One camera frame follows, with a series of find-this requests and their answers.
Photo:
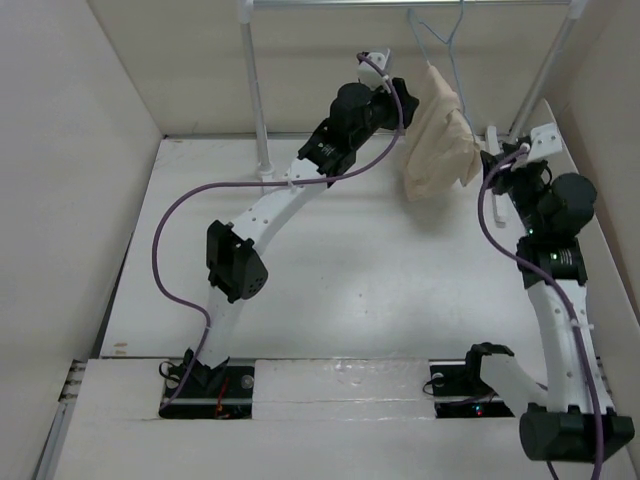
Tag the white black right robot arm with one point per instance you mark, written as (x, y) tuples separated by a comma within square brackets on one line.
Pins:
[(571, 418)]

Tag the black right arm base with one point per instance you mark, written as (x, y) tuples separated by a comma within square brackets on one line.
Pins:
[(456, 397)]

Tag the light blue wire hanger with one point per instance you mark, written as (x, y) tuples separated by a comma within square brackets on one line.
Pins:
[(415, 22)]

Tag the beige trousers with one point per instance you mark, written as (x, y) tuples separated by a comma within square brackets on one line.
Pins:
[(441, 149)]

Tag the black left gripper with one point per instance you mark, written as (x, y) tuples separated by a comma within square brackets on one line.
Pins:
[(389, 102)]

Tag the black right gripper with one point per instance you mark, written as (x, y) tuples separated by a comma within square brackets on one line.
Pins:
[(502, 179)]

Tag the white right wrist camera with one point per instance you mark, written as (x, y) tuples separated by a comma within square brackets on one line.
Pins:
[(543, 141)]

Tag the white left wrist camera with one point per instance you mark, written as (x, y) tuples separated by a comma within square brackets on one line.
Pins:
[(373, 67)]

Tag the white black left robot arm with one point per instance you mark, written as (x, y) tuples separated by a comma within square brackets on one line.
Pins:
[(234, 250)]

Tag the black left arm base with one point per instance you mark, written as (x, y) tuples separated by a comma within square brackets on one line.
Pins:
[(209, 394)]

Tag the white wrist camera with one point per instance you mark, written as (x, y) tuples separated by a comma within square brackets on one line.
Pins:
[(543, 141), (373, 67)]

